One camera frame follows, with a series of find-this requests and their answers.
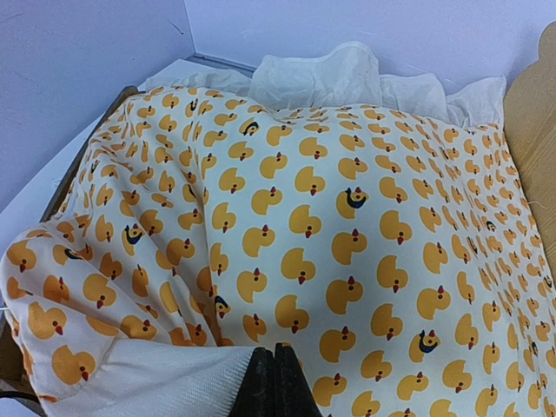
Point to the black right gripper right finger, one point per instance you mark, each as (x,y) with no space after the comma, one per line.
(292,394)

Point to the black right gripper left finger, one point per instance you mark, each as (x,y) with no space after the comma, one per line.
(256,393)

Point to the duck print mattress cushion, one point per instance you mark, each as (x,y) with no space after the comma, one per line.
(393,251)

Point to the wooden pet bed frame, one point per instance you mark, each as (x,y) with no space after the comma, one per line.
(529,107)

